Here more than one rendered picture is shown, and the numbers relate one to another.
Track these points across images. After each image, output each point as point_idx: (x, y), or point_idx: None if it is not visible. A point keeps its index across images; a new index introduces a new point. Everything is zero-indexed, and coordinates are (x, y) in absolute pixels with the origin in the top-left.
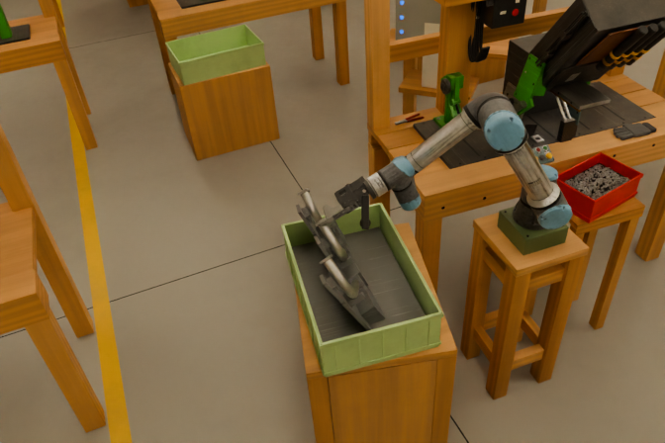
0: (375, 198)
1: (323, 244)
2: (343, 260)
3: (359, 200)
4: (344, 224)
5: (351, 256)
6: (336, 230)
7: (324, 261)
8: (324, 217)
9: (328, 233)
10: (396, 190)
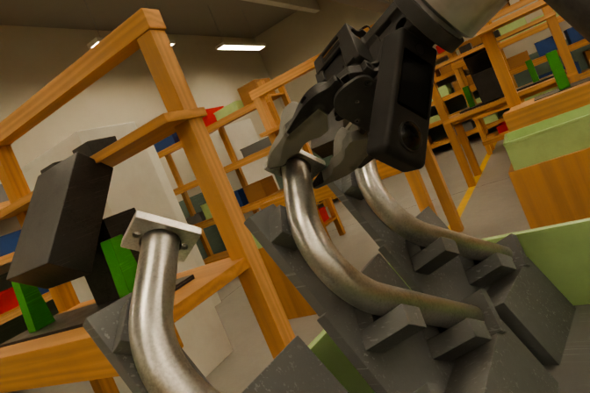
0: (442, 37)
1: (270, 227)
2: (354, 304)
3: (379, 59)
4: (570, 271)
5: (557, 361)
6: (515, 274)
7: (125, 235)
8: (492, 239)
9: (287, 192)
10: None
